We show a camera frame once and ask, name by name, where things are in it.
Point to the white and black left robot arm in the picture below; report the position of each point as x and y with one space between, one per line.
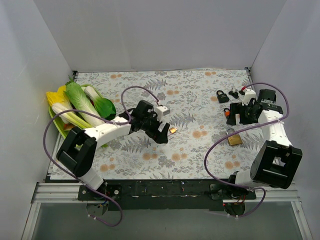
78 149

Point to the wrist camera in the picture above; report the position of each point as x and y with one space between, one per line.
161 111
248 95

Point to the orange and black padlock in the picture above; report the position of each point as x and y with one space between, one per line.
226 112

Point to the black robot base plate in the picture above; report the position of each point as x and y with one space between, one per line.
173 194

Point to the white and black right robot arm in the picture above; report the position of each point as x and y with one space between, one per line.
277 161

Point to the large brass padlock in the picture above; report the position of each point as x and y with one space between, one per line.
235 139

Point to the bok choy toy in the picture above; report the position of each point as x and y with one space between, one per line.
103 106

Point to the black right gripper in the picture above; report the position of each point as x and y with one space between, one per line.
238 113

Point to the floral patterned table mat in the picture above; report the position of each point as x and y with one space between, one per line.
197 150

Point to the black-headed key bunch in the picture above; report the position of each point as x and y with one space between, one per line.
235 94

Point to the small brass padlock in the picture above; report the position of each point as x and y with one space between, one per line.
171 132

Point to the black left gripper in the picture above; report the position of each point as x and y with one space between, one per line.
155 127

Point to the green vegetable tray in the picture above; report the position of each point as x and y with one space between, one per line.
61 126

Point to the yellow-leaf cabbage toy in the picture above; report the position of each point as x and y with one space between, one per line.
59 102

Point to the black Kaijing padlock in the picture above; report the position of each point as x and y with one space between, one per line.
222 97

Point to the aluminium frame rail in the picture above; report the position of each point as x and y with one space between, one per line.
164 210

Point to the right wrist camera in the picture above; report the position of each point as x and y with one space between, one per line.
248 95

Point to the napa cabbage toy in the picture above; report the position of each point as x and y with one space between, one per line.
79 100

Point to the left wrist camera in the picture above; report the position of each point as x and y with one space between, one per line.
161 111

